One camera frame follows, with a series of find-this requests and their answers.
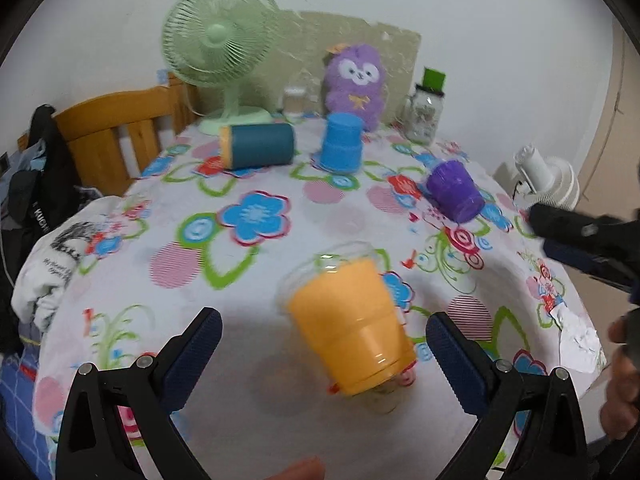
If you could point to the blue bed sheet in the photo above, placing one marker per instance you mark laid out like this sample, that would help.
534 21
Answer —
18 374

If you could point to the purple plush toy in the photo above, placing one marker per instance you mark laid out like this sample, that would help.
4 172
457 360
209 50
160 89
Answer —
354 82

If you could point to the person right hand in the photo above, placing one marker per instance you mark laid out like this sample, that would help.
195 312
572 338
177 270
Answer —
619 413

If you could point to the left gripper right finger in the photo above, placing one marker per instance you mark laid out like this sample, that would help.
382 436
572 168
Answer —
553 442

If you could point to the crumpled white paper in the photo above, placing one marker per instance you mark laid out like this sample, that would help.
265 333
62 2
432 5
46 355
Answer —
579 346

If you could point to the green patterned board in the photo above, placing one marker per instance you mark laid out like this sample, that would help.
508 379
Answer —
299 55

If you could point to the black bag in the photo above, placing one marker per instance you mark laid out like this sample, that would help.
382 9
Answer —
40 189

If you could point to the dark teal tumbler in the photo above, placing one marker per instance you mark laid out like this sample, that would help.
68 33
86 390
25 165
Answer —
256 145

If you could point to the green desk fan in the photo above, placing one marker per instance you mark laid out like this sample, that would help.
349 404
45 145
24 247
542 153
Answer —
217 44

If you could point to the glass jar green lid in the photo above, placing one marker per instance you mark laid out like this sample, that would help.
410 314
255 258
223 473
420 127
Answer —
420 113

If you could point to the floral tablecloth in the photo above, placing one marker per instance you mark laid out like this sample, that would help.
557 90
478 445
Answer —
188 235

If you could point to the blue plastic cup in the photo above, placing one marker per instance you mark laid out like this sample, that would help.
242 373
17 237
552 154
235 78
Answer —
341 149

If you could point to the orange plastic cup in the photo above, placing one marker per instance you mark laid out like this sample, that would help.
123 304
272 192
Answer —
340 304

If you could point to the cotton swab container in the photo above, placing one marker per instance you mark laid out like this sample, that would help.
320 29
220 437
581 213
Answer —
294 99

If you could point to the white printed cloth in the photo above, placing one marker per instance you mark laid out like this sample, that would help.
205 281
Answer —
46 273

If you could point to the white standing fan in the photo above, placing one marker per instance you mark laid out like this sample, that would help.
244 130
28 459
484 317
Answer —
529 178

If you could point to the purple plastic cup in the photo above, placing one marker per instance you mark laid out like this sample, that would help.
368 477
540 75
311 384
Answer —
454 192

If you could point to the person left hand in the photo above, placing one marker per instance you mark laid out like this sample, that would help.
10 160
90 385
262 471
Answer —
309 469

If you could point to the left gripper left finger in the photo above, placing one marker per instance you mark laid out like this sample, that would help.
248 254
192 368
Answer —
93 443

